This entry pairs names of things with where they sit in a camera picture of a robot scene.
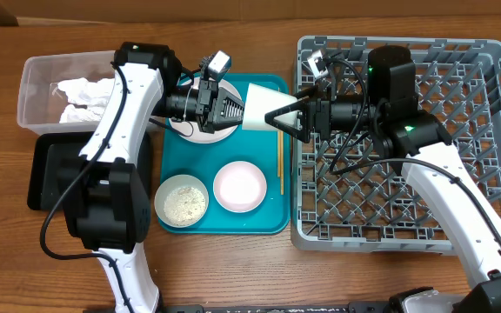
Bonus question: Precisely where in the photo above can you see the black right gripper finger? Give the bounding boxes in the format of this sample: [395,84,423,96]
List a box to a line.
[294,85,318,99]
[264,100,310,142]

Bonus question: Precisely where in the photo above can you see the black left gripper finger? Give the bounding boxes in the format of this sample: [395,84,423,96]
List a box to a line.
[224,95,244,111]
[224,111,244,128]

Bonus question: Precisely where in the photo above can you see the white paper cup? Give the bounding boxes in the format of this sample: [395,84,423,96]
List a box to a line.
[242,83,297,131]

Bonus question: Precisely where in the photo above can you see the large white plate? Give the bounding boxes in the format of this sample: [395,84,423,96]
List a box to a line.
[168,77,242,144]

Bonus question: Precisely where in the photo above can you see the pink shallow bowl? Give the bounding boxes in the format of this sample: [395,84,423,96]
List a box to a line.
[213,161,267,213]

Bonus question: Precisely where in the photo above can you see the white bowl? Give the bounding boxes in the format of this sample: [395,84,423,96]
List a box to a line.
[154,175,209,228]

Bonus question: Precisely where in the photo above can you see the rice pile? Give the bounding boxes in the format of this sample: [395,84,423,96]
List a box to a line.
[164,187,206,227]

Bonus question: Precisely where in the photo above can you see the white tissue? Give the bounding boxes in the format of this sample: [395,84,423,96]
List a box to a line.
[57,77,115,123]

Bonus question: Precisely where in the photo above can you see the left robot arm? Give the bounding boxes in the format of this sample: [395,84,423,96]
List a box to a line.
[39,42,244,312]

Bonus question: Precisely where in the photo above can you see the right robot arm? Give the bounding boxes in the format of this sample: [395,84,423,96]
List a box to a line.
[264,45,501,312]

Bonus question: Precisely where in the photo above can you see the grey dishwasher rack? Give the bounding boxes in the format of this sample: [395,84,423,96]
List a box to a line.
[291,36,501,254]

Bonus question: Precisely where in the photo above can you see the wooden chopstick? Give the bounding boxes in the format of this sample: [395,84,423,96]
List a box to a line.
[277,131,283,177]
[279,131,284,195]

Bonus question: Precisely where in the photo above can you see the teal plastic tray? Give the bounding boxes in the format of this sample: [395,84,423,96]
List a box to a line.
[157,73,292,236]

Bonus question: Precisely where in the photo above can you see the clear plastic bin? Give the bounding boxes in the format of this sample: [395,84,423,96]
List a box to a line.
[17,50,114,135]

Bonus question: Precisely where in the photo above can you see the black tray bin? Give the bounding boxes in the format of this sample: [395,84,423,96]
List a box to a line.
[27,132,153,214]

